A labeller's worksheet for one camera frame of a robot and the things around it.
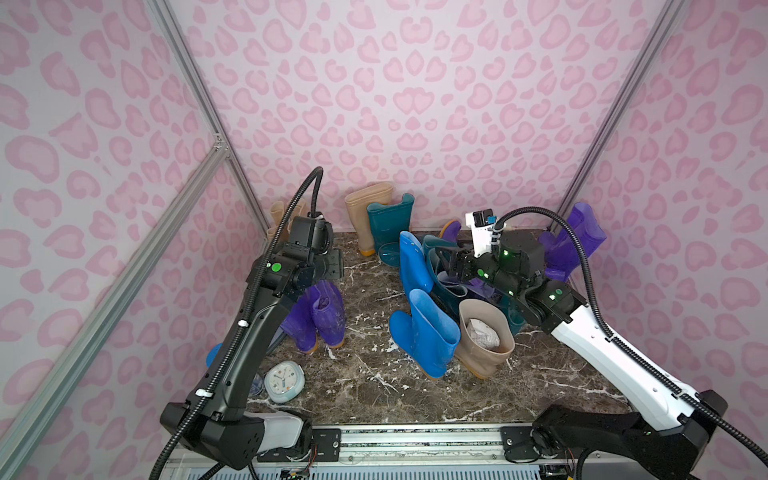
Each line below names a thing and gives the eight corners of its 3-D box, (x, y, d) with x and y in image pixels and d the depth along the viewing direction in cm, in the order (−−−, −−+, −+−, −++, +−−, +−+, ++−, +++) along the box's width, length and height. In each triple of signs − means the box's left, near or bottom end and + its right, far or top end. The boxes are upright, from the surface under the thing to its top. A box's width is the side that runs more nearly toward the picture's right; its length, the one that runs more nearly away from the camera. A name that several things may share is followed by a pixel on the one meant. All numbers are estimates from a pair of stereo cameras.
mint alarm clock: (262, 403, 82) (257, 400, 79) (272, 364, 89) (268, 360, 86) (301, 403, 82) (297, 400, 79) (308, 364, 89) (305, 360, 86)
